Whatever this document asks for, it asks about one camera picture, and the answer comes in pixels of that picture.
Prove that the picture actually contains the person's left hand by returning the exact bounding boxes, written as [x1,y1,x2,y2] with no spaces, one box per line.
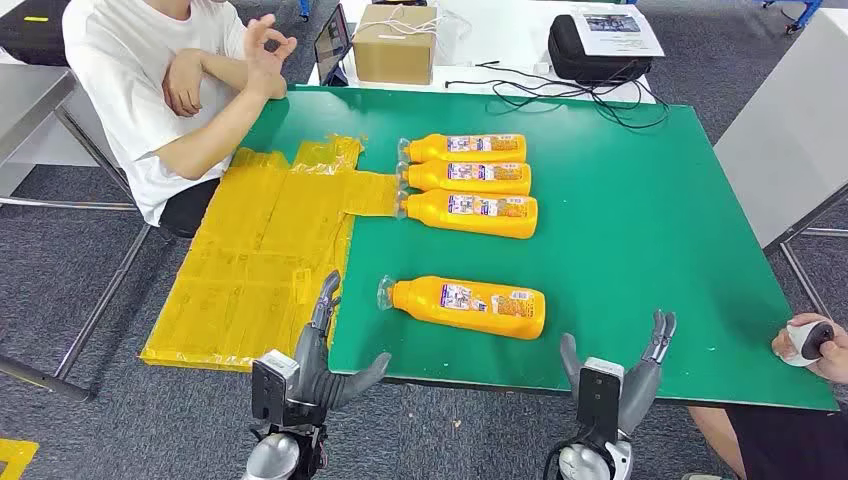
[162,48,205,119]

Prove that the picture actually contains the blue metal frame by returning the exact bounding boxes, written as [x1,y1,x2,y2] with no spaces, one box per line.
[761,0,826,34]

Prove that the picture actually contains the person's right hand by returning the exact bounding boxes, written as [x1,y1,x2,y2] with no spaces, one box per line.
[243,13,299,102]

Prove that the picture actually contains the black tablet on stand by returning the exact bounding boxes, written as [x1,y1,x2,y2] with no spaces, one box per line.
[313,3,354,87]

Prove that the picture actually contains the grey metal frame table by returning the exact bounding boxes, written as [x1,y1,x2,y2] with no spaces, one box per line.
[0,62,157,403]

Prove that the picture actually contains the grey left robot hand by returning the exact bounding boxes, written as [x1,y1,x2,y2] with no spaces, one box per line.
[291,270,392,413]

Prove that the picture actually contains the black case with yellow tag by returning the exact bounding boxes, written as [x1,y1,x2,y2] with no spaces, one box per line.
[0,0,73,68]

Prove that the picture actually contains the person's hand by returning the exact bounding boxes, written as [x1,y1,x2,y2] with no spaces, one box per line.
[771,313,848,387]

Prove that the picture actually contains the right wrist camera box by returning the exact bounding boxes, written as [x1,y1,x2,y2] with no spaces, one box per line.
[576,357,625,435]

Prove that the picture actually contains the white table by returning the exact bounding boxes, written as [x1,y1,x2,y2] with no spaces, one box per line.
[307,0,657,105]

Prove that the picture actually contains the black zip case with paper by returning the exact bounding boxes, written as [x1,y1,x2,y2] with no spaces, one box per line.
[547,14,654,85]

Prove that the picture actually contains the person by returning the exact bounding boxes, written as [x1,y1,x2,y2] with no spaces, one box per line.
[687,313,848,480]
[61,0,299,240]

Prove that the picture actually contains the white string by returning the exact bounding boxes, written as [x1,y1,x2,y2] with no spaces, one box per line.
[354,5,475,41]

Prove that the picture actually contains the white black handheld controller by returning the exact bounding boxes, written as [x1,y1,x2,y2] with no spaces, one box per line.
[786,319,837,368]

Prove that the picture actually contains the printed paper sheet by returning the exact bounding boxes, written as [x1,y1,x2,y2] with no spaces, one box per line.
[570,5,666,59]

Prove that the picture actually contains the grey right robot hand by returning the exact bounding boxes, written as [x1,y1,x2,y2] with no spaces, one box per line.
[559,309,678,440]

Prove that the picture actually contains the yellow taped cardboard mat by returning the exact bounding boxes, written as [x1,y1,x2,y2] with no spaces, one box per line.
[140,134,399,374]

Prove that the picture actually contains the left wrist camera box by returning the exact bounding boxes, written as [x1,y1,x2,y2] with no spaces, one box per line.
[251,351,301,425]

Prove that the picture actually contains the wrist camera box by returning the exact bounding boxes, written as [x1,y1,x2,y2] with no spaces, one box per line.
[576,357,625,435]
[251,351,301,425]

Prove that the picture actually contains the orange detergent bottle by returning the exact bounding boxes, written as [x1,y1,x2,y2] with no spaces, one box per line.
[396,159,533,197]
[395,189,539,240]
[397,133,528,165]
[377,274,547,342]

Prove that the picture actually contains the brown cardboard box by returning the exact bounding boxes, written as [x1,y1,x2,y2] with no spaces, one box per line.
[351,4,439,86]

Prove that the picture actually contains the grey table with metal legs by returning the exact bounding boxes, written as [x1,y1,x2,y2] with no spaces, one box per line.
[713,7,848,319]

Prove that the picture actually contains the black cable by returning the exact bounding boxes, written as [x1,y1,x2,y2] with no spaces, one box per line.
[445,78,672,131]
[475,60,654,107]

